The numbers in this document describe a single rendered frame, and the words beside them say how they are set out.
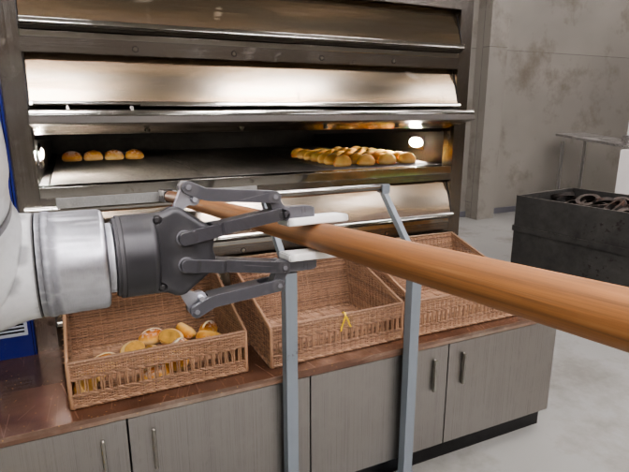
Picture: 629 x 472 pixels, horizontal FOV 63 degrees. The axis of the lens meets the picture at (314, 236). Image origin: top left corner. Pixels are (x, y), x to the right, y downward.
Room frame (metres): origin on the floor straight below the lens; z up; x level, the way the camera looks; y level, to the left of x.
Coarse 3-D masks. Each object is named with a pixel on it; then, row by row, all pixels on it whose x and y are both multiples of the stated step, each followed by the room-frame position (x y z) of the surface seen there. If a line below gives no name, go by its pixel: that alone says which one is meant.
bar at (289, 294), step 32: (288, 192) 1.76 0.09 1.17; (320, 192) 1.81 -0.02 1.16; (352, 192) 1.88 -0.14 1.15; (384, 192) 1.92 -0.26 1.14; (288, 288) 1.52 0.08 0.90; (416, 288) 1.72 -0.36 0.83; (288, 320) 1.52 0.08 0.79; (416, 320) 1.73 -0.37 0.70; (288, 352) 1.52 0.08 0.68; (416, 352) 1.73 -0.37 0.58; (288, 384) 1.52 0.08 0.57; (416, 384) 1.73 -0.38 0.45; (288, 416) 1.52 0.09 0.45; (288, 448) 1.52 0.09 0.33
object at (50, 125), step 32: (32, 128) 1.71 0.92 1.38; (64, 128) 1.76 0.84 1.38; (96, 128) 1.81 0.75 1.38; (128, 128) 1.86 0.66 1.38; (160, 128) 1.91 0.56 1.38; (192, 128) 1.97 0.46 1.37; (224, 128) 2.03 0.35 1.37; (256, 128) 2.10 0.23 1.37; (288, 128) 2.17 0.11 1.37; (320, 128) 2.24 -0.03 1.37; (352, 128) 2.32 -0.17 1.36; (384, 128) 2.41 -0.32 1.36
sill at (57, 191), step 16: (224, 176) 2.09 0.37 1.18; (240, 176) 2.09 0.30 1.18; (256, 176) 2.11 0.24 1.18; (272, 176) 2.14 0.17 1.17; (288, 176) 2.17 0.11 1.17; (304, 176) 2.20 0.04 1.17; (320, 176) 2.23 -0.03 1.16; (336, 176) 2.26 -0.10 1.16; (352, 176) 2.30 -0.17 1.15; (368, 176) 2.33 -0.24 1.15; (384, 176) 2.37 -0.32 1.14; (48, 192) 1.78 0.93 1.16; (64, 192) 1.81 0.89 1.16; (80, 192) 1.83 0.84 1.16; (96, 192) 1.85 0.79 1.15; (112, 192) 1.87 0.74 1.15; (128, 192) 1.90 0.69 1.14; (144, 192) 1.92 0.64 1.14
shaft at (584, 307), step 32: (320, 224) 0.52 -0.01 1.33; (352, 256) 0.44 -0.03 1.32; (384, 256) 0.39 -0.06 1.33; (416, 256) 0.36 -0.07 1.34; (448, 256) 0.33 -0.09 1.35; (480, 256) 0.32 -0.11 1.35; (448, 288) 0.32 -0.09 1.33; (480, 288) 0.29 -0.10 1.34; (512, 288) 0.27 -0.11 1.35; (544, 288) 0.26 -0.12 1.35; (576, 288) 0.24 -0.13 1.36; (608, 288) 0.23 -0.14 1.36; (544, 320) 0.25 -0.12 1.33; (576, 320) 0.24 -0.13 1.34; (608, 320) 0.22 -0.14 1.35
